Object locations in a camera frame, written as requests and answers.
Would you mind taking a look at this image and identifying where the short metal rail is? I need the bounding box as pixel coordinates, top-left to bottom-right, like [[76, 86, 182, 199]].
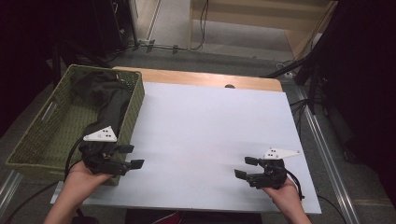
[[0, 170, 24, 216]]

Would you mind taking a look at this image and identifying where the long metal rail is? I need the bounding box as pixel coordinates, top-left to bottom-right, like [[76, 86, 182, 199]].
[[295, 87, 362, 224]]

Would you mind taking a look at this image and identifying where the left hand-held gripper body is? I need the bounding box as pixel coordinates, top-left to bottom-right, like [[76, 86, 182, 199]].
[[78, 125, 132, 177]]

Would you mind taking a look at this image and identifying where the black tripod stand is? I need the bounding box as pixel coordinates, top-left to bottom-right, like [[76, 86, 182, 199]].
[[261, 46, 328, 116]]

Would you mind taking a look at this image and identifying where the person's left hand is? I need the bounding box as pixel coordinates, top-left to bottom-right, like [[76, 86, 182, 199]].
[[64, 161, 114, 200]]

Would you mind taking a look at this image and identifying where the black cable with clips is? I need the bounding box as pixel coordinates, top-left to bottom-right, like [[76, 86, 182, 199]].
[[136, 38, 204, 54]]

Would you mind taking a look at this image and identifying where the hand-held gripper cable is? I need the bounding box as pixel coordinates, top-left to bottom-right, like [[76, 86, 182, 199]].
[[64, 136, 84, 182], [284, 169, 305, 201]]

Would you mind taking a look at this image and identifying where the person's right hand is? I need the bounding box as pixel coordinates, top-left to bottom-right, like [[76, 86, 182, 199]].
[[262, 177, 303, 213]]

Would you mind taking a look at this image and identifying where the right hand-held gripper cable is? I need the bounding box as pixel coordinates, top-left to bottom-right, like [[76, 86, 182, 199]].
[[284, 169, 305, 201]]

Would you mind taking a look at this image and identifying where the white board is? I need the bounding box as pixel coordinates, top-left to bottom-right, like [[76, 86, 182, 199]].
[[50, 81, 322, 215]]

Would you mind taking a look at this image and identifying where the light wooden shelf unit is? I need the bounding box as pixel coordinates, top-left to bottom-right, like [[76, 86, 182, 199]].
[[188, 0, 339, 60]]

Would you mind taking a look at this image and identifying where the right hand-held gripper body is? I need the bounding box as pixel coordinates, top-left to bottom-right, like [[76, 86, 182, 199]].
[[247, 147, 302, 190]]

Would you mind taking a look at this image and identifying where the green woven basket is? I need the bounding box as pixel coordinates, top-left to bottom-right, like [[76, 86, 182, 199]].
[[5, 63, 146, 187]]

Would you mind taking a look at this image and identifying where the left hand-held gripper cable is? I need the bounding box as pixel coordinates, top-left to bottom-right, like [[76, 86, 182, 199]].
[[64, 136, 84, 182]]

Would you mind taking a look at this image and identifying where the black metal stand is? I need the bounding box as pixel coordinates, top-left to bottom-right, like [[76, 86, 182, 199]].
[[50, 40, 111, 88]]

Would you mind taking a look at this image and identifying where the dark pleated skirt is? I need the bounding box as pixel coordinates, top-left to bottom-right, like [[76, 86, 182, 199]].
[[72, 70, 134, 147]]

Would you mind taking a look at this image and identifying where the thick black cable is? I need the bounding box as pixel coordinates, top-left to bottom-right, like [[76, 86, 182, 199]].
[[3, 181, 60, 224]]

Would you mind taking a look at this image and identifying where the dark curtain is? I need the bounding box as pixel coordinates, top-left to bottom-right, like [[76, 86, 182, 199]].
[[314, 0, 396, 206]]

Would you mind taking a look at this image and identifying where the hanging black cable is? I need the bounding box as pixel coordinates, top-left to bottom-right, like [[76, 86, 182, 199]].
[[199, 0, 210, 50]]

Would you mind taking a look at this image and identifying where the black cabinet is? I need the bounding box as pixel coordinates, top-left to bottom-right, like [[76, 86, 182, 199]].
[[92, 0, 138, 59]]

